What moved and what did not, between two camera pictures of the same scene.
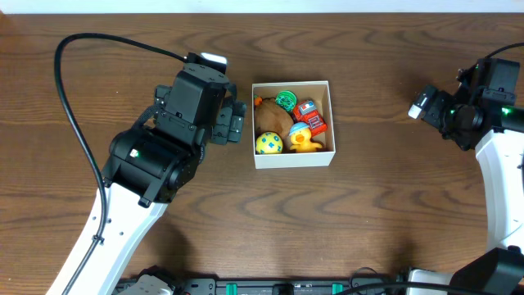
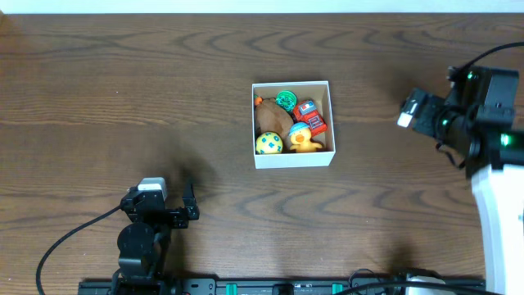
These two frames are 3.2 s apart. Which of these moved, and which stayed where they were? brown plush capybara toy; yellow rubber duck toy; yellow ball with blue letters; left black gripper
Moved: left black gripper
Stayed: yellow rubber duck toy; brown plush capybara toy; yellow ball with blue letters
